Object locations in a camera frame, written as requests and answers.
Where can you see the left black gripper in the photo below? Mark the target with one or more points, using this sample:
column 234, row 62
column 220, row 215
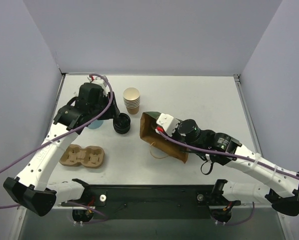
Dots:
column 113, row 111

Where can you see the green paper bag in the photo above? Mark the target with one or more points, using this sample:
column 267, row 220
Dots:
column 148, row 134

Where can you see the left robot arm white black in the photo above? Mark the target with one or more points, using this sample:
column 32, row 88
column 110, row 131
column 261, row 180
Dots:
column 30, row 187

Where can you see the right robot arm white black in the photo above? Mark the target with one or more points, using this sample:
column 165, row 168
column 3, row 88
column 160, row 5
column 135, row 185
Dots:
column 276, row 186

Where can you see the stack of black lids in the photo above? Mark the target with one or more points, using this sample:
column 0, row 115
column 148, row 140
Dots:
column 122, row 123

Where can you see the blue straw holder cup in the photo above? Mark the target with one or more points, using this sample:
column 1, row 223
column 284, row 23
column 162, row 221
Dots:
column 95, row 124

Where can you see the stack of paper cups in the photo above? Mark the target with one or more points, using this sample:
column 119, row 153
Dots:
column 131, row 98

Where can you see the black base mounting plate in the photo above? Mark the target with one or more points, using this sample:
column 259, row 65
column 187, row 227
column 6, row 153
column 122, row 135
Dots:
column 150, row 202

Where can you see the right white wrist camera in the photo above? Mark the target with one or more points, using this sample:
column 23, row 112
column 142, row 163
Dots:
column 167, row 123

